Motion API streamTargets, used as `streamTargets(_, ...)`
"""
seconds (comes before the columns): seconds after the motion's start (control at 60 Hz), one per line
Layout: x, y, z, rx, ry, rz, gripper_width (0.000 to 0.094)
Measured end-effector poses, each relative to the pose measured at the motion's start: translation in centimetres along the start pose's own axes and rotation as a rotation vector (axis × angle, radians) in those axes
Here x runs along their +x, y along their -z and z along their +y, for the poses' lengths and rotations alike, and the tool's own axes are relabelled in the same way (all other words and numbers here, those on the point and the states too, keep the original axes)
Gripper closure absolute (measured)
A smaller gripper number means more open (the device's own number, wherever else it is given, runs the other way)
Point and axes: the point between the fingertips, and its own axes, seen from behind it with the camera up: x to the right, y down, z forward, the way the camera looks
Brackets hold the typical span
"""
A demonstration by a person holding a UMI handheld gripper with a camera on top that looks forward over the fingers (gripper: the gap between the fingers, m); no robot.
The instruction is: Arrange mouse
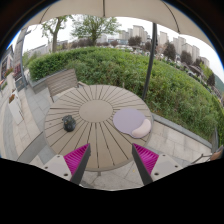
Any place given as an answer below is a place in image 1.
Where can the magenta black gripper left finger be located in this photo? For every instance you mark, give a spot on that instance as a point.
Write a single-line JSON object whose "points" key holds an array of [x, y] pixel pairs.
{"points": [[70, 167]]}

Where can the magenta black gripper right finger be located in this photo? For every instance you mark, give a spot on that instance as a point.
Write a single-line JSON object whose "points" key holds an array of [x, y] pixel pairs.
{"points": [[153, 166]]}

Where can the lilac mouse pad wrist rest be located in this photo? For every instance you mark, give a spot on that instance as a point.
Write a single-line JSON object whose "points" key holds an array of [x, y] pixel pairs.
{"points": [[132, 122]]}

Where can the round slatted patio table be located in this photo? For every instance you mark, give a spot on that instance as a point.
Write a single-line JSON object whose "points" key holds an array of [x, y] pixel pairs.
{"points": [[93, 108]]}

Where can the green hedge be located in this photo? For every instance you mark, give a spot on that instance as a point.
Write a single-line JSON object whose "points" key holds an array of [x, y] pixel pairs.
{"points": [[168, 92]]}

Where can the wooden chair at right edge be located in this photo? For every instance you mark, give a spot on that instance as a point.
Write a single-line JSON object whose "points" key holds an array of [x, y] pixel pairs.
{"points": [[218, 154]]}

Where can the grey slatted patio chair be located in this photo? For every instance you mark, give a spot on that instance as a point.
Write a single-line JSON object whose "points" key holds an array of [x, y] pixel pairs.
{"points": [[62, 81]]}

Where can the white planter box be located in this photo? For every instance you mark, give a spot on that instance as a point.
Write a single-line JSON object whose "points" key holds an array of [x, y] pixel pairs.
{"points": [[15, 107]]}

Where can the dark umbrella pole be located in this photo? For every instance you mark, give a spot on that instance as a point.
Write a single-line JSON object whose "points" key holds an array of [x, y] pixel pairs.
{"points": [[151, 58]]}

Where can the beige patio umbrella canopy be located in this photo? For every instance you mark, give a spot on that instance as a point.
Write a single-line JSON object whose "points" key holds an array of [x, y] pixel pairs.
{"points": [[157, 11]]}

